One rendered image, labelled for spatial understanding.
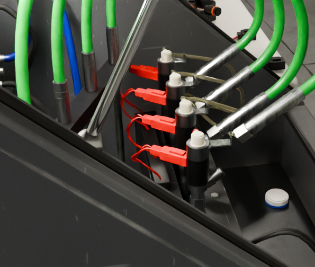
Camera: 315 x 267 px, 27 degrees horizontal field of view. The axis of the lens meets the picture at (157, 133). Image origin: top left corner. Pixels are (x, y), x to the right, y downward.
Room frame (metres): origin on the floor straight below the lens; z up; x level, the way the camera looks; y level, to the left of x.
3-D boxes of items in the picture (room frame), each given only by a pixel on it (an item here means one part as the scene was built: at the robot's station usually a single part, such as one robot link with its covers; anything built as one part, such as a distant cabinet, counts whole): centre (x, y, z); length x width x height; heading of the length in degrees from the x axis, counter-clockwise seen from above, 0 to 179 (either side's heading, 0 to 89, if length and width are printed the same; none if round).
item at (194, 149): (0.69, -0.06, 0.99); 0.05 x 0.03 x 0.21; 97
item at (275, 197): (0.90, -0.20, 0.84); 0.04 x 0.04 x 0.01
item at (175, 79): (0.85, -0.03, 1.10); 0.02 x 0.02 x 0.03
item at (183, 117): (0.77, -0.05, 0.99); 0.05 x 0.03 x 0.21; 97
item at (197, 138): (0.69, -0.05, 1.10); 0.02 x 0.02 x 0.03
